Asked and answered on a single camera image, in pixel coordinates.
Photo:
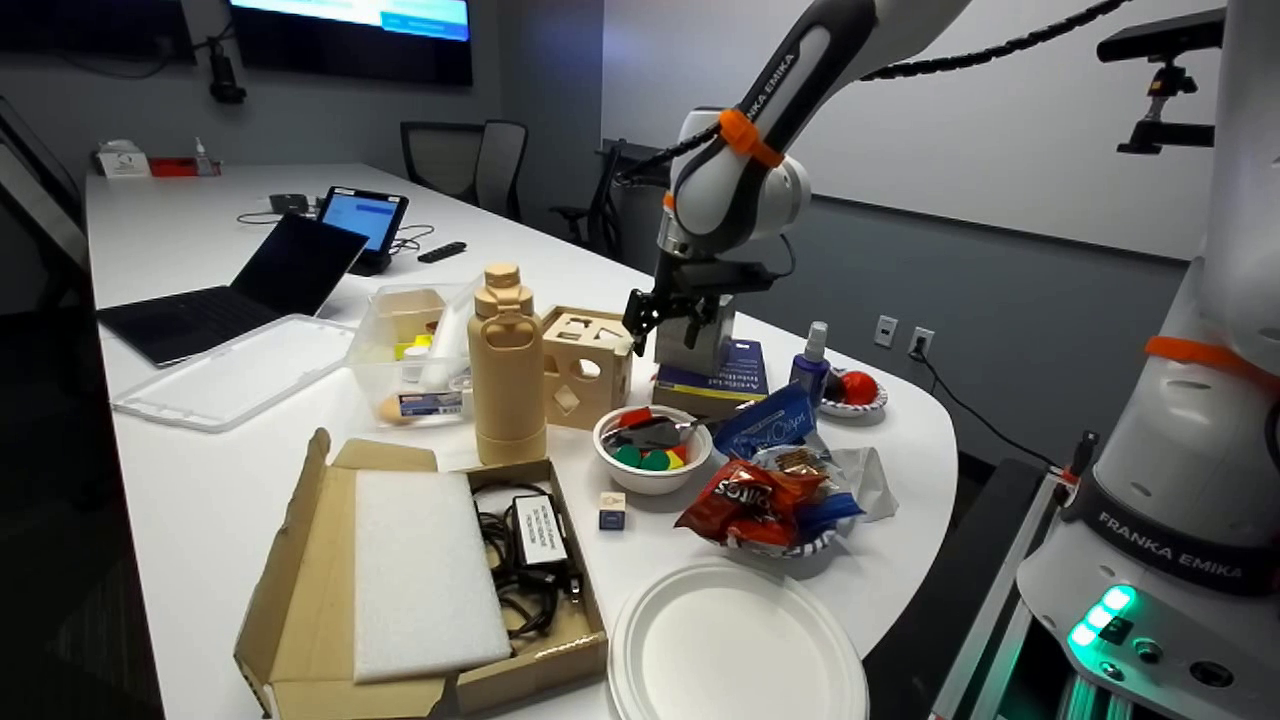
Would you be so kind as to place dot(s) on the red box far table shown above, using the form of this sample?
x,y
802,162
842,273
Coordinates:
x,y
127,162

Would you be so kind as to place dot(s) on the tablet on stand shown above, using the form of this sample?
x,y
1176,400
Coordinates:
x,y
373,219

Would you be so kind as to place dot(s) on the red snack bag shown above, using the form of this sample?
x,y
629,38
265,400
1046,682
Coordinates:
x,y
753,506

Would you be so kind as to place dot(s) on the grey office chair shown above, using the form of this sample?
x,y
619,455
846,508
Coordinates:
x,y
469,162

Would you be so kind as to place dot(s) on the clear plastic container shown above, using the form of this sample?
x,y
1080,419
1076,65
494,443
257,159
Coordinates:
x,y
409,358

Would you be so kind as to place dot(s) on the wooden shape sorter box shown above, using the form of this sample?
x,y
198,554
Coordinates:
x,y
585,366

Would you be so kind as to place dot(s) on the blue textbook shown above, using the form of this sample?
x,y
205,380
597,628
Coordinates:
x,y
713,399

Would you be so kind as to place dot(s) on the open cardboard box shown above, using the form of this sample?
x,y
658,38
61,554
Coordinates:
x,y
296,638

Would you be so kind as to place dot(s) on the white bowl with blocks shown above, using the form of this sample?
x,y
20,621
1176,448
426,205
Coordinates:
x,y
651,448

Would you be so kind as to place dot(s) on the small wooden cube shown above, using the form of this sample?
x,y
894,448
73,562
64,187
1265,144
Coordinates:
x,y
614,515

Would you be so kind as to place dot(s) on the black remote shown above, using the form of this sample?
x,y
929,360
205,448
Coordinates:
x,y
442,253

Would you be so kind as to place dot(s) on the black laptop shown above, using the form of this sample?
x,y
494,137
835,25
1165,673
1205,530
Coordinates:
x,y
294,268

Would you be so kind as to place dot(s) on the blue snack bag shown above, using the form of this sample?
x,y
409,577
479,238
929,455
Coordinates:
x,y
782,434

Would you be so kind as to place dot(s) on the side camera on stand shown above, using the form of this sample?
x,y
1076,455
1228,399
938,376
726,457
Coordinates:
x,y
1165,42

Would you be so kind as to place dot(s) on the white foam sheet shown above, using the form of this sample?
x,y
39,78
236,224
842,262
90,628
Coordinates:
x,y
426,598

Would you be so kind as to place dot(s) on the blue spray bottle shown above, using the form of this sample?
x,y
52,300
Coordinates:
x,y
811,366

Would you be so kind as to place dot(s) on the white paper plate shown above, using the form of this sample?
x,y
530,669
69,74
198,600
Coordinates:
x,y
719,643

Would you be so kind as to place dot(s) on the wall monitor screen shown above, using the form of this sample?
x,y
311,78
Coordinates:
x,y
403,42

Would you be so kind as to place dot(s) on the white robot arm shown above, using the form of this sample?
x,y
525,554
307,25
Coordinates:
x,y
1163,568

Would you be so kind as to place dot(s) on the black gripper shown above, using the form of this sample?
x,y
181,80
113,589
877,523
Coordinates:
x,y
689,290

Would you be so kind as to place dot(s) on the clear plastic bag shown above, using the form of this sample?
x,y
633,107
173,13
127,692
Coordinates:
x,y
863,484

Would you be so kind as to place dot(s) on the tan water bottle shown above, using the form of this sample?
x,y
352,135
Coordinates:
x,y
507,370

